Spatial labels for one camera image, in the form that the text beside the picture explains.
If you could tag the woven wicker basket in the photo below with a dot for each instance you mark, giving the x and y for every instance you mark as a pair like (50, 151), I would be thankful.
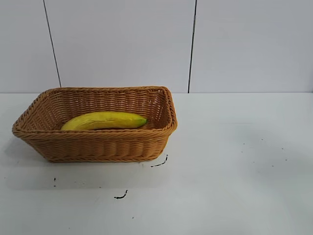
(97, 147)

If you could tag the yellow banana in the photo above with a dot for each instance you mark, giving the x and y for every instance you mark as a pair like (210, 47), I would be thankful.
(105, 120)

